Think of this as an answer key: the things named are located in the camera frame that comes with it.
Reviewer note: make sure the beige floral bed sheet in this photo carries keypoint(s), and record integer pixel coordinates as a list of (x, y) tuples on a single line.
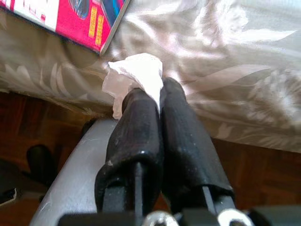
[(223, 70)]

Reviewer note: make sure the white tissue paper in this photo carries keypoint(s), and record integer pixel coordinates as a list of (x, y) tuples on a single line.
[(138, 70)]

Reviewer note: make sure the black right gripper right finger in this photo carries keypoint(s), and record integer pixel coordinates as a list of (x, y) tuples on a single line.
[(185, 146)]

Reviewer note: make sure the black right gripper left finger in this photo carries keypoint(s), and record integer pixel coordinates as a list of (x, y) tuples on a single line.
[(134, 131)]

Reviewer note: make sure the pink anime cover book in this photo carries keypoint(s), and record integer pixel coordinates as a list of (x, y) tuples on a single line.
[(77, 26)]

